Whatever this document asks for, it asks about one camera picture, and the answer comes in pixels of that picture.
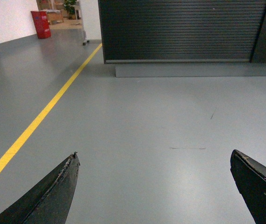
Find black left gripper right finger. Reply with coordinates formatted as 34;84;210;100
230;150;266;224

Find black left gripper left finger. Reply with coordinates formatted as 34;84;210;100
0;152;80;224

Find dark checkout counter cabinet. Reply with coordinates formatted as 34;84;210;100
98;0;266;77

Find red fire equipment box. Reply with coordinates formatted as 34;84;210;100
31;11;51;39

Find cardboard boxes in background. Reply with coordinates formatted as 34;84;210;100
36;0;66;25

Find green potted plant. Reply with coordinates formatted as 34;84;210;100
63;0;77;19

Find white wheeled partition stand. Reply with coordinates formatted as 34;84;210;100
77;0;89;46

